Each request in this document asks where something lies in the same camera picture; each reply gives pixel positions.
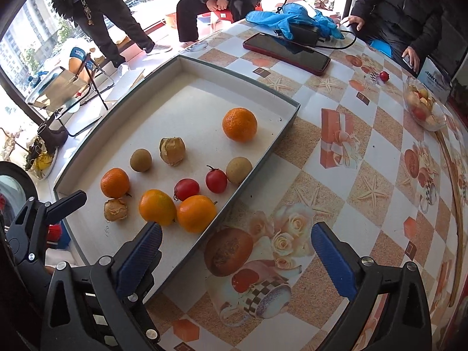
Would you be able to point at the smooth small orange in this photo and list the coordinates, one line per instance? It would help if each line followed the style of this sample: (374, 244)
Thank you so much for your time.
(157, 206)
(196, 213)

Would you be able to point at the glass bowl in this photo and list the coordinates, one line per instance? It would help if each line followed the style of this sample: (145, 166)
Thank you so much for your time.
(437, 117)

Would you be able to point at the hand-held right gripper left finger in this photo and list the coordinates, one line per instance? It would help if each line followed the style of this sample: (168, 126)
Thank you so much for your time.
(140, 259)

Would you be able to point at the large rough mandarin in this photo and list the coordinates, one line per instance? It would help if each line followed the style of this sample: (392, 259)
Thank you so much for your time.
(239, 124)

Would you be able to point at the white printed bag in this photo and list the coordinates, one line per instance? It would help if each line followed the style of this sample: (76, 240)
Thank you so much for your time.
(433, 78)

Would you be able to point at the black power adapter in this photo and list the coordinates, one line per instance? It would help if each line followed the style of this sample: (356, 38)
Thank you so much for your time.
(303, 33)

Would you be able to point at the physalis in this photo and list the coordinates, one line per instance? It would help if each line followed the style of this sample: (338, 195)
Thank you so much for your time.
(172, 150)
(116, 210)

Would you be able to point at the red apple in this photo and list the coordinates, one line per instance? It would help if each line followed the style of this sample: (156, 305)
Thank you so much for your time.
(420, 112)

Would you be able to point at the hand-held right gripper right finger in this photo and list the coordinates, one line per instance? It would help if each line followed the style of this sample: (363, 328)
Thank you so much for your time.
(334, 259)

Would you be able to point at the grey smartphone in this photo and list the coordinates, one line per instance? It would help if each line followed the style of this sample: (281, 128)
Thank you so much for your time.
(407, 63)

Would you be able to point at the yellow cloth bundle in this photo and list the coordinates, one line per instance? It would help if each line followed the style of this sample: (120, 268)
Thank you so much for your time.
(41, 160)

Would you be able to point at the blue printed bag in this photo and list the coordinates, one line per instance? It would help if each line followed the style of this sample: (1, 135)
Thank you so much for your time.
(78, 54)

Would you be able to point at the round black-rimmed white object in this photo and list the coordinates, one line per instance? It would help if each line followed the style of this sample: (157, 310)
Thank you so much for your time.
(11, 186)

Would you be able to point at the red case smartphone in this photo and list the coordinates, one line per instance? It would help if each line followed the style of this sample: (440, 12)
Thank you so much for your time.
(287, 53)

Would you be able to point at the orange cardboard box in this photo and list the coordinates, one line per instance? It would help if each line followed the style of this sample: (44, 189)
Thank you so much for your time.
(171, 20)

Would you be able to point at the blue plastic stool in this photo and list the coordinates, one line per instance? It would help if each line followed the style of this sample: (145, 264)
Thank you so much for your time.
(381, 47)

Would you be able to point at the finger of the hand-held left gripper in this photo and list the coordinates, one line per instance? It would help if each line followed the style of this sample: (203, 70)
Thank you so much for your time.
(67, 203)

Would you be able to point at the long wooden board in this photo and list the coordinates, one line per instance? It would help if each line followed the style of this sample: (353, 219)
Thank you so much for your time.
(457, 204)

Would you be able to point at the red cherry tomato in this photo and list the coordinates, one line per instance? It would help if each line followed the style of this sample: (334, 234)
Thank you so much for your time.
(216, 181)
(186, 189)
(384, 76)

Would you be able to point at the blue disposable gloves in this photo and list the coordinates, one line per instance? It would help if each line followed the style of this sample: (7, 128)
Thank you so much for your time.
(270, 20)

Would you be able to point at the metal folding chair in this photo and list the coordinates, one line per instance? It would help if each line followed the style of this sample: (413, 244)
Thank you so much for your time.
(58, 87)

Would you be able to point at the small rough mandarin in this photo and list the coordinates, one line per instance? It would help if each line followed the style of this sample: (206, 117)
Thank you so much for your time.
(114, 182)

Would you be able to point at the grey shallow cardboard tray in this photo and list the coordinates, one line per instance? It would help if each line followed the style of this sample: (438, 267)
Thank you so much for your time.
(204, 95)

